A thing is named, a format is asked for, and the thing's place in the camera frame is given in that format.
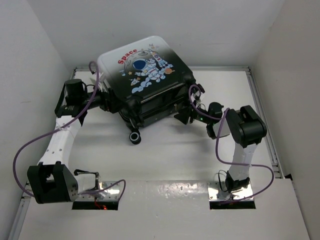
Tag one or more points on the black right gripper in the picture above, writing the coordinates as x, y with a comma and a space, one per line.
184, 115

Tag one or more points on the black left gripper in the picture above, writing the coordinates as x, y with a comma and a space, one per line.
109, 102

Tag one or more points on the grey suitcase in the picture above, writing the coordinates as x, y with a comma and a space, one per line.
145, 81

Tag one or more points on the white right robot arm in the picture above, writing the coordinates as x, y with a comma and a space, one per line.
246, 128

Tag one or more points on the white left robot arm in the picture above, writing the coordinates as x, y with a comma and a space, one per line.
51, 180

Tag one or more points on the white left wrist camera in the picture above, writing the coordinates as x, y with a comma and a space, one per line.
100, 79

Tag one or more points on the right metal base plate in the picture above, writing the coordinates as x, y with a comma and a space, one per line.
216, 194

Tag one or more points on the metal base plate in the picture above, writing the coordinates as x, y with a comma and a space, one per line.
111, 194
216, 194

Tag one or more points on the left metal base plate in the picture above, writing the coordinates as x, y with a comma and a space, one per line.
111, 194

